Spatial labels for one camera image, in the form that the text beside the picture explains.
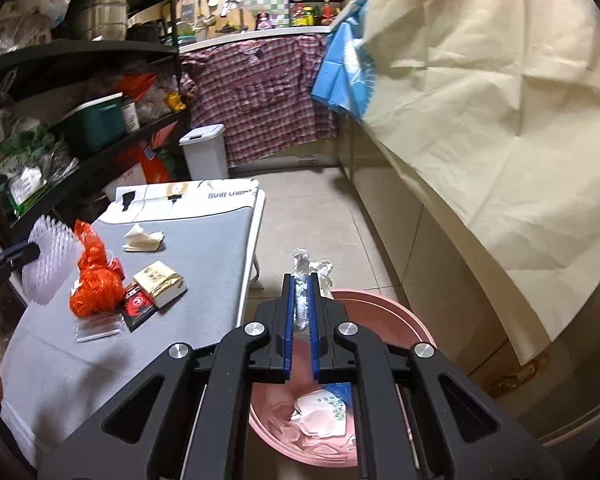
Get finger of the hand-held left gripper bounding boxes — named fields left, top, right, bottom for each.
left=0, top=241, right=41, bottom=301

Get red and black packet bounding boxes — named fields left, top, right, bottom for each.
left=120, top=282, right=156, bottom=332

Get white trash bin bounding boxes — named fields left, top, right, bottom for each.
left=179, top=124, right=230, bottom=181

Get green crate with white lid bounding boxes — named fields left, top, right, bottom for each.
left=55, top=92, right=127, bottom=156

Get clear plastic bag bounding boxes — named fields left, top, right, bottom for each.
left=75, top=316, right=121, bottom=343

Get orange plastic bag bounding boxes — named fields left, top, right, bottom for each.
left=69, top=220, right=126, bottom=318

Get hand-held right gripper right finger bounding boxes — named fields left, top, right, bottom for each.
left=307, top=272, right=563, bottom=480

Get pink plastic basin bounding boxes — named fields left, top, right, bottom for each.
left=247, top=287, right=437, bottom=468

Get crumpled beige tissue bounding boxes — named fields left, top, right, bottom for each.
left=122, top=224, right=165, bottom=252

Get blue patterned cloth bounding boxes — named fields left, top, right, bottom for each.
left=311, top=0, right=376, bottom=121

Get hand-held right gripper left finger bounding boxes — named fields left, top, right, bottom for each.
left=37, top=272, right=301, bottom=480

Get beige cabinet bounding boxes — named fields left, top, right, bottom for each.
left=336, top=110, right=600, bottom=448

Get steel pot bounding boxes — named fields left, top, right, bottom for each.
left=72, top=0, right=131, bottom=41

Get large orange bag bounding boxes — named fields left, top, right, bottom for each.
left=112, top=142, right=176, bottom=188

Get white printed packet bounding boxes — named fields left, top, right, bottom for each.
left=292, top=382, right=353, bottom=438

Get cream cloth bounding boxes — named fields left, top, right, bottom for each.
left=352, top=0, right=600, bottom=366

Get white foam net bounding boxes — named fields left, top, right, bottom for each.
left=21, top=215, right=83, bottom=306

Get rack of condiment bottles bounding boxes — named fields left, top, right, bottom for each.
left=287, top=0, right=345, bottom=28

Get grey ironing board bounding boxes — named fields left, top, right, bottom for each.
left=0, top=177, right=261, bottom=461

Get white plastic wrapper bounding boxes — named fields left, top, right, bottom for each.
left=292, top=249, right=336, bottom=333

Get green and white packets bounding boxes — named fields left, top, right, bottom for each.
left=0, top=117, right=56, bottom=216

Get gold and cream box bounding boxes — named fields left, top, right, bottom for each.
left=132, top=261, right=187, bottom=307

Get small orange bag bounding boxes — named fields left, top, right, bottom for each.
left=115, top=74, right=156, bottom=101

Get white kitchen counter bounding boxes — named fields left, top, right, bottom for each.
left=180, top=25, right=336, bottom=53

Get red plaid shirt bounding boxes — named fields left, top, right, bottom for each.
left=180, top=35, right=338, bottom=163

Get black shelf rack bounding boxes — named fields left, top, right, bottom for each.
left=0, top=0, right=191, bottom=241

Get metal faucet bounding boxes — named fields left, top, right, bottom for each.
left=222, top=0, right=246, bottom=31

